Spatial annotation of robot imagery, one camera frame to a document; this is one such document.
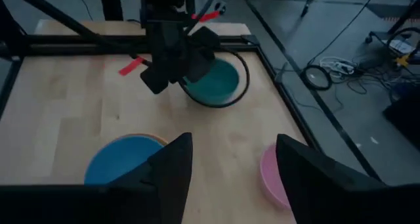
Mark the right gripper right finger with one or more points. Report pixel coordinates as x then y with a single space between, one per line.
334 194

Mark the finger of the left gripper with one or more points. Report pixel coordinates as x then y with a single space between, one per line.
200 68
155 81

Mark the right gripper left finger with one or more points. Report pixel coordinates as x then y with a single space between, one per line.
131 204

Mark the dark green plastic bowl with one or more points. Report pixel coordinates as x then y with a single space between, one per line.
218 84

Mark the blue plastic bowl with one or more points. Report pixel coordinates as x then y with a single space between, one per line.
118 161

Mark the pink plastic bowl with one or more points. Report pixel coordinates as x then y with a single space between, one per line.
270 178

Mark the black box on floor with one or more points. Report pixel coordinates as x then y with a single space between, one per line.
405 115

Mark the black wheeled chair base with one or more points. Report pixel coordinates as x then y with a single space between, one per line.
377 35

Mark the black aluminium table frame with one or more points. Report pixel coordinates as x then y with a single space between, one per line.
82 41

